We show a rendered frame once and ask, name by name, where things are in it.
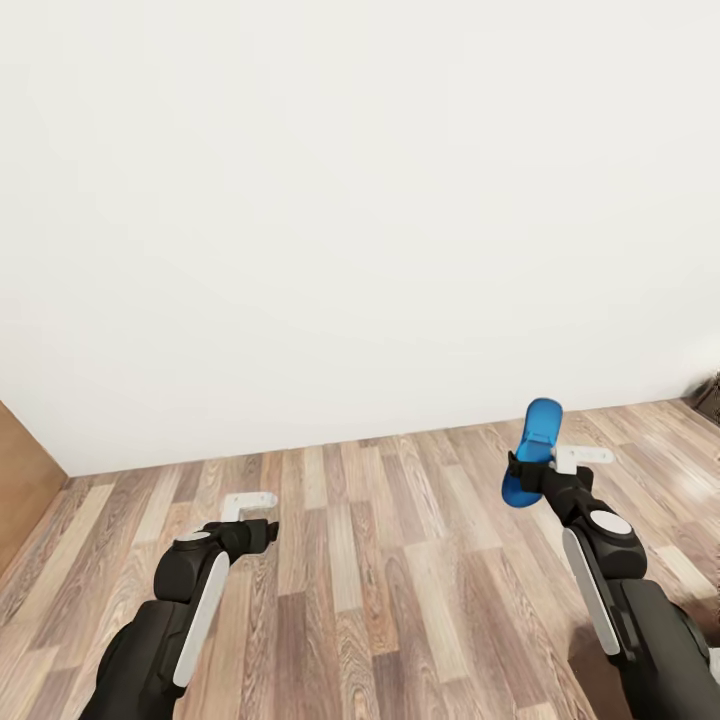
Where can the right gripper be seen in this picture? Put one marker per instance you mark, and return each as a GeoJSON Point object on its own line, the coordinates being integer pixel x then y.
{"type": "Point", "coordinates": [539, 478]}

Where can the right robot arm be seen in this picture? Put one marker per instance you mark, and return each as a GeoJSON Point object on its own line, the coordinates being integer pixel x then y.
{"type": "Point", "coordinates": [662, 656]}

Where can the sliding door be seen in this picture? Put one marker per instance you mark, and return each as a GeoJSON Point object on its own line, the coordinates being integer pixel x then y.
{"type": "Point", "coordinates": [29, 480]}

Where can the bed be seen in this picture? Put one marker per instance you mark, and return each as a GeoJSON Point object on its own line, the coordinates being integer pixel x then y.
{"type": "Point", "coordinates": [601, 682]}

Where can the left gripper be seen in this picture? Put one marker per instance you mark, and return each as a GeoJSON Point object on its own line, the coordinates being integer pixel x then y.
{"type": "Point", "coordinates": [253, 535]}

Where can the sandal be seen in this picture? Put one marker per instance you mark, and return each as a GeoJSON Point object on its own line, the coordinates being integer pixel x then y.
{"type": "Point", "coordinates": [540, 434]}

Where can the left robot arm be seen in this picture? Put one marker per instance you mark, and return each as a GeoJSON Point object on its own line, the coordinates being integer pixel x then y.
{"type": "Point", "coordinates": [149, 662]}

